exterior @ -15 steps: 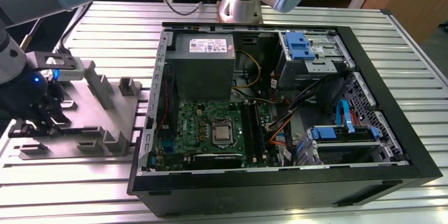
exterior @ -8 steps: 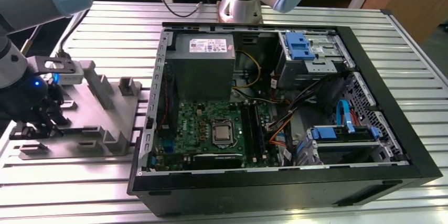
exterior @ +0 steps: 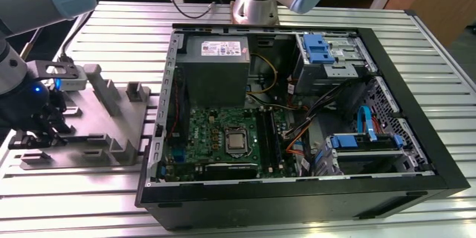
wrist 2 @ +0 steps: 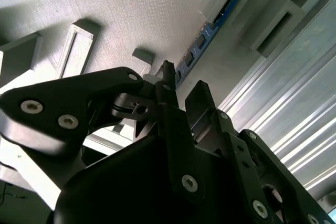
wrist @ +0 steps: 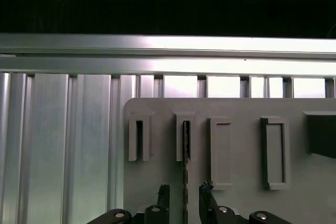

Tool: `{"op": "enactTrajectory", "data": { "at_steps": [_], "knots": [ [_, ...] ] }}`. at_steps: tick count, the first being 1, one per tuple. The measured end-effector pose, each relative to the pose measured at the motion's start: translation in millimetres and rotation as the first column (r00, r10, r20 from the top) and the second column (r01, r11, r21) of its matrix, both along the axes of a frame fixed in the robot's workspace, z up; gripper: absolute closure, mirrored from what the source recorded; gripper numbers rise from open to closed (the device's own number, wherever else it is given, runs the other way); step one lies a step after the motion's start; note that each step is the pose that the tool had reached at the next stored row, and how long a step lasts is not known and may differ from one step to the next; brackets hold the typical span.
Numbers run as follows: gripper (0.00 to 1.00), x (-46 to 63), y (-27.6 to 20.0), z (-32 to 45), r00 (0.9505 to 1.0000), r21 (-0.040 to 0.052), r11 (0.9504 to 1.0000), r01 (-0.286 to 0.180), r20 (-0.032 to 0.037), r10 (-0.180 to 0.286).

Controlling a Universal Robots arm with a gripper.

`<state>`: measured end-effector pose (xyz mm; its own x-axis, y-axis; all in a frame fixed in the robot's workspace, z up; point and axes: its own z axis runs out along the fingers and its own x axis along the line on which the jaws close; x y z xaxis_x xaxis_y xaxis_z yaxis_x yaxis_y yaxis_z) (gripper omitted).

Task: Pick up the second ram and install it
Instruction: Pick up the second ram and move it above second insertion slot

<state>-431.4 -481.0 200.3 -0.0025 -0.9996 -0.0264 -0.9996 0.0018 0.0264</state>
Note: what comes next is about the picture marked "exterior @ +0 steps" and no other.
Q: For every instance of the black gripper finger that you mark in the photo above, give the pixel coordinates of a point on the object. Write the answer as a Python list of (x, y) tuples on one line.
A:
[(22, 140), (57, 126)]

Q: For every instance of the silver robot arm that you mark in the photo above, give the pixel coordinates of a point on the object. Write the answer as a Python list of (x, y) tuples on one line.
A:
[(22, 4)]

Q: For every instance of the grey parts rack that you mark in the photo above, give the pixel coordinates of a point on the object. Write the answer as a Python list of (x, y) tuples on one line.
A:
[(97, 126)]

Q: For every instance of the blue board connector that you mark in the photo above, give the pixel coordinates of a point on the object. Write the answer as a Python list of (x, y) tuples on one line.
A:
[(179, 155)]

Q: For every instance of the green motherboard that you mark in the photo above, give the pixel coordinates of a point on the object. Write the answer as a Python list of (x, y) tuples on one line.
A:
[(201, 137)]

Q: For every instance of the grey power supply unit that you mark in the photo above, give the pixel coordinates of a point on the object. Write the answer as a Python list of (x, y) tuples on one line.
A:
[(215, 82)]

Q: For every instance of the silver CPU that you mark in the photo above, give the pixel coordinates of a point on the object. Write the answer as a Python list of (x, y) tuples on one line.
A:
[(237, 141)]

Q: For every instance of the black CPU socket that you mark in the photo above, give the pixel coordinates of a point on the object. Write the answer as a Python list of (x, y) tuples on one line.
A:
[(235, 155)]

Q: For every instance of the black graphics card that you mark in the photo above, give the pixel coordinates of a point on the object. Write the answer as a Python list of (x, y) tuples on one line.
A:
[(231, 169)]

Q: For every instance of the metal locking lever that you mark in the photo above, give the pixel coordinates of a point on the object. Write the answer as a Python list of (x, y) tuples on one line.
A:
[(249, 142)]

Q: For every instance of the black open PC case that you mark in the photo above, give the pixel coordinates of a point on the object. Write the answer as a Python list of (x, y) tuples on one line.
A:
[(298, 201)]

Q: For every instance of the metal drive cage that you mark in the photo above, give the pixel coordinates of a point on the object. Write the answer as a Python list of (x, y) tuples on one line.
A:
[(317, 79)]

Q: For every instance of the blue drive latch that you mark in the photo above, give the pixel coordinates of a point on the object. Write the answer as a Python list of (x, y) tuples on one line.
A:
[(318, 51)]

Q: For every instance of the hard disk in blue carrier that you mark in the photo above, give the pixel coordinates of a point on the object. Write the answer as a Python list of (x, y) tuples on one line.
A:
[(345, 141)]

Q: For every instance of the metal disk bay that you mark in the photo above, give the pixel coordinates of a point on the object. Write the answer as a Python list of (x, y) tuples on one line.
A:
[(409, 162)]

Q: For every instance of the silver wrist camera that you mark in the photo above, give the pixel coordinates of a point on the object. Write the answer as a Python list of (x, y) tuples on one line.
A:
[(74, 82)]

